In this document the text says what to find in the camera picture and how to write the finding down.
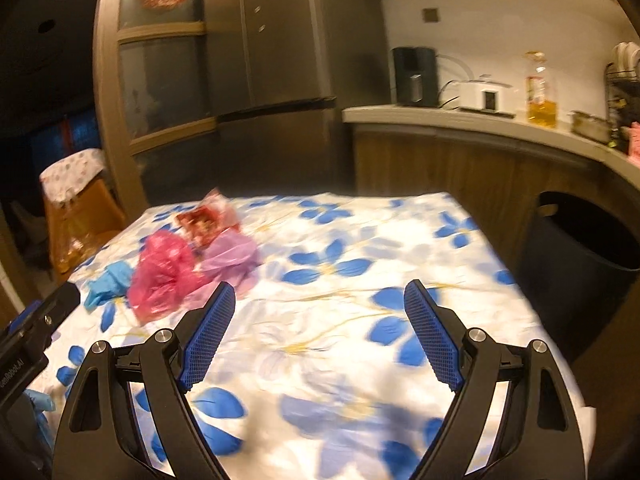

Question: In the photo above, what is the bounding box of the red printed packet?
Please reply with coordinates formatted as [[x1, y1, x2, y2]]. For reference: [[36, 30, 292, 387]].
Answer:
[[176, 187, 241, 249]]

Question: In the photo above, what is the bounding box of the person's left hand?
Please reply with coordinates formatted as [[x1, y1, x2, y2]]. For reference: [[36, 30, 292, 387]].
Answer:
[[25, 391, 56, 453]]

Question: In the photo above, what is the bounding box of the polka dot cloth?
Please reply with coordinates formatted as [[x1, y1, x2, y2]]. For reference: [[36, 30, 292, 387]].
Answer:
[[40, 148, 106, 203]]

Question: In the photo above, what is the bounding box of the grey refrigerator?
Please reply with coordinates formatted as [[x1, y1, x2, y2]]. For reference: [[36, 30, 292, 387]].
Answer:
[[202, 0, 388, 196]]

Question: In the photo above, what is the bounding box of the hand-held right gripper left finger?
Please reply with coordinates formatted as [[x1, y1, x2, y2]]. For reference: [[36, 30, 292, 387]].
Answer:
[[52, 281, 237, 480]]

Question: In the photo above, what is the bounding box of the steel bowl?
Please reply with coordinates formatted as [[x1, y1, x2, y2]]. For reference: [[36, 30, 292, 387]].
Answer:
[[569, 110, 613, 142]]

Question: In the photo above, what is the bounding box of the black dish rack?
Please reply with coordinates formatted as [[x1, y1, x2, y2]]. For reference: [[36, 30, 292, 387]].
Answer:
[[605, 42, 640, 153]]

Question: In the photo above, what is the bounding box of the white electric cooker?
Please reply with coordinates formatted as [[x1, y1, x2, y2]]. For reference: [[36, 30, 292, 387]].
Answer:
[[457, 75, 517, 115]]

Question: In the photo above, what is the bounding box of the purple plastic bag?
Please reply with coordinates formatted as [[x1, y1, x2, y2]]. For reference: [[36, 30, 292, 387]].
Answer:
[[200, 230, 261, 296]]

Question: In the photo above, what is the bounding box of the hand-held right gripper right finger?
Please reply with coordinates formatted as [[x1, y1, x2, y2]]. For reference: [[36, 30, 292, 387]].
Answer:
[[403, 279, 587, 480]]

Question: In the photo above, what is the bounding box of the black plastic bin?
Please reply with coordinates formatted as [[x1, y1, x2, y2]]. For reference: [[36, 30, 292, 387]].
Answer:
[[517, 191, 640, 363]]

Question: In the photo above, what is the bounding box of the black air fryer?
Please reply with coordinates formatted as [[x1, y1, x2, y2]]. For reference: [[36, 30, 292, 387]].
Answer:
[[391, 46, 439, 107]]

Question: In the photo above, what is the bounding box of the wooden glass panel door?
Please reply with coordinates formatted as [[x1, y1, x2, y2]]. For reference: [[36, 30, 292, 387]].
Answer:
[[92, 0, 221, 207]]

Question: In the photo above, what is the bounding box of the blue floral tablecloth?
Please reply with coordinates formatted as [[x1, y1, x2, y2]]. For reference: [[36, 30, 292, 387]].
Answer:
[[25, 191, 598, 480]]

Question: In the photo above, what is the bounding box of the pink plastic bag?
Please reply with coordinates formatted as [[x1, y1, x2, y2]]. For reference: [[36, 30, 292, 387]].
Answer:
[[127, 232, 208, 323]]

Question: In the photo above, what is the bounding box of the wooden base cabinet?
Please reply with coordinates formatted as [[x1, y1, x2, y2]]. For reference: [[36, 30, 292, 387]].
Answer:
[[352, 124, 640, 411]]

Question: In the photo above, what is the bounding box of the blue glove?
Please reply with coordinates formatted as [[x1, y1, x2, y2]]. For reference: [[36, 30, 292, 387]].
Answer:
[[84, 261, 135, 310]]

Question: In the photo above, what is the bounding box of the cooking oil bottle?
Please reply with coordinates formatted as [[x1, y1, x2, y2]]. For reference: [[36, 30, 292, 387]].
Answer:
[[524, 51, 559, 128]]

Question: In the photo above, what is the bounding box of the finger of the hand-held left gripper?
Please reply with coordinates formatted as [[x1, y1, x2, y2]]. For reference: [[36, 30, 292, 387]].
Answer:
[[10, 282, 81, 337]]

